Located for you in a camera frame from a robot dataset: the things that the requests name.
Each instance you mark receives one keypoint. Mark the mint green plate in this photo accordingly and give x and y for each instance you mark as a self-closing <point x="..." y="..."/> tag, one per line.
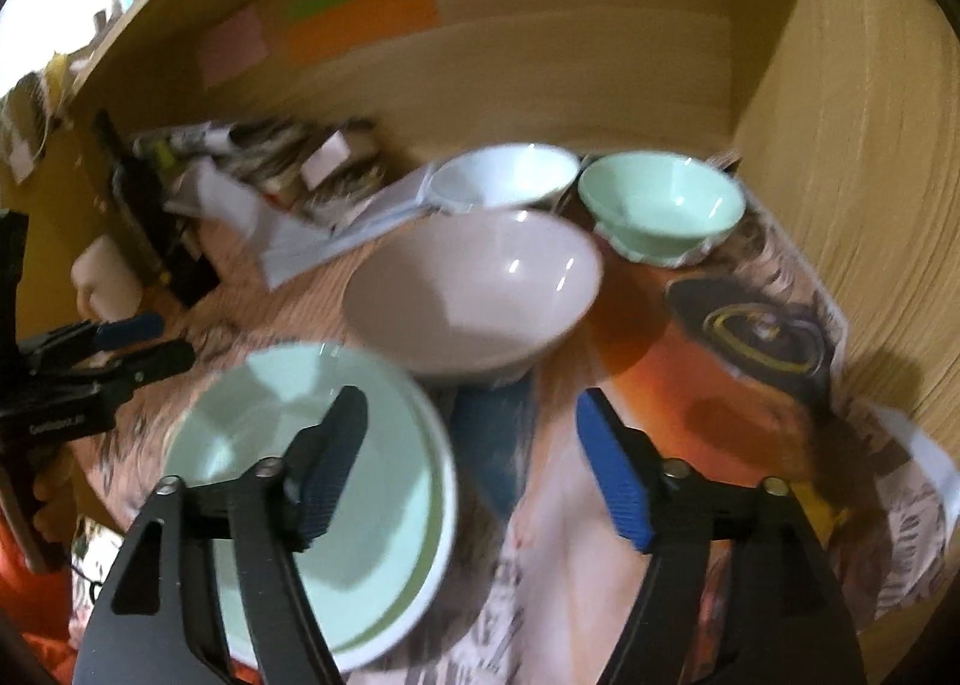
<point x="247" y="430"/>

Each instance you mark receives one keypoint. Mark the pinkish grey bowl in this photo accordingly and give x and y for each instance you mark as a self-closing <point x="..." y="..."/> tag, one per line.
<point x="472" y="295"/>

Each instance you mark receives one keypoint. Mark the yellow soft item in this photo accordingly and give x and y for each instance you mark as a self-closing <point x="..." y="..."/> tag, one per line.
<point x="58" y="66"/>

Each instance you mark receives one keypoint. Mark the orange sticky note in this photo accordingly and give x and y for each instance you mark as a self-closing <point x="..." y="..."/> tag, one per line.
<point x="360" y="24"/>

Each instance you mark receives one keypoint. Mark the small white card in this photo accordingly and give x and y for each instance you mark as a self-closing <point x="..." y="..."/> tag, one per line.
<point x="326" y="156"/>

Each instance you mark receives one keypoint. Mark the pink sticky note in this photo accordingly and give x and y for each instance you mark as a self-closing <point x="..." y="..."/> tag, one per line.
<point x="232" y="44"/>

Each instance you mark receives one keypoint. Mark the grey white paper sheet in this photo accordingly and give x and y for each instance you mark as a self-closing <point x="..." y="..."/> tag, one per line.
<point x="337" y="235"/>

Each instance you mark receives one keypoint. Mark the mint green bowl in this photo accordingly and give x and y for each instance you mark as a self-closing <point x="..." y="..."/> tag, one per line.
<point x="660" y="205"/>

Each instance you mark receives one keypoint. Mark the white spotted bowl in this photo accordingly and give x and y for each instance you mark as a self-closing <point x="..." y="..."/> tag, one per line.
<point x="502" y="179"/>

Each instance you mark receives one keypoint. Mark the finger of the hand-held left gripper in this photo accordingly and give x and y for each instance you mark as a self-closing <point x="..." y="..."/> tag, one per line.
<point x="127" y="329"/>
<point x="150" y="362"/>

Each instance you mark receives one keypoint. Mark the crumpled white paper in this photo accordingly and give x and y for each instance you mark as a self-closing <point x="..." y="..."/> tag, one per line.
<point x="217" y="198"/>

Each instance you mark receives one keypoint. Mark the printed newspaper sheet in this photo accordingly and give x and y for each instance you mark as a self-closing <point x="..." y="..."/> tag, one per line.
<point x="750" y="430"/>

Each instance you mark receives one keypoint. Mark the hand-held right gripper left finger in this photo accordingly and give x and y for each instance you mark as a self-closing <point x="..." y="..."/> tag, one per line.
<point x="330" y="471"/>

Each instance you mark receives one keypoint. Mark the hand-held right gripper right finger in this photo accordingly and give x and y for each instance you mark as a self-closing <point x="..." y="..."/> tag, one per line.
<point x="615" y="482"/>

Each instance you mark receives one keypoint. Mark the large white plate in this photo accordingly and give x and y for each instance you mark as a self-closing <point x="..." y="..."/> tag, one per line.
<point x="444" y="527"/>

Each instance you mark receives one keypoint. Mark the orange cloth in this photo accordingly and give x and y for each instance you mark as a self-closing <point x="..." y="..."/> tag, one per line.
<point x="30" y="602"/>

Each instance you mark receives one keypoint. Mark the stack of folded newspapers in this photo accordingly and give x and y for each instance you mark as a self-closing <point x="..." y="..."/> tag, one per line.
<point x="262" y="145"/>

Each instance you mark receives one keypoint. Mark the dark wine bottle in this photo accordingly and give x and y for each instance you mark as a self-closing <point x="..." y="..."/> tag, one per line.
<point x="150" y="227"/>

